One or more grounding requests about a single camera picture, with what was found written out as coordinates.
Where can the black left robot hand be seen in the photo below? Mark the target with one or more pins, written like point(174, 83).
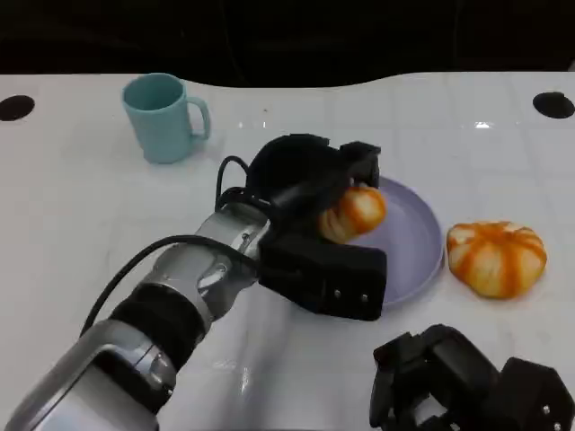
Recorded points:
point(296, 175)

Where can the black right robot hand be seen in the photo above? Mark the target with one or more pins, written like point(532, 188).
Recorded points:
point(431, 381)

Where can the orange white toy bread roll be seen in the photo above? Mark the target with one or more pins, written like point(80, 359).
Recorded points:
point(494, 260)
point(359, 211)

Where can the lilac plate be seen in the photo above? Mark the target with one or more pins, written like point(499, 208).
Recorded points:
point(409, 233)

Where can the pale green mug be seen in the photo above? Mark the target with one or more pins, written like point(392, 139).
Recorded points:
point(157, 125)

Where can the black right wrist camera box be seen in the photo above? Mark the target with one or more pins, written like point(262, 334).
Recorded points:
point(536, 395)

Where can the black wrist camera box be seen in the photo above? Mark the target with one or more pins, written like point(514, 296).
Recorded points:
point(536, 395)
point(328, 278)

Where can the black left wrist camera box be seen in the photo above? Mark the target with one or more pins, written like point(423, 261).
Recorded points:
point(328, 278)

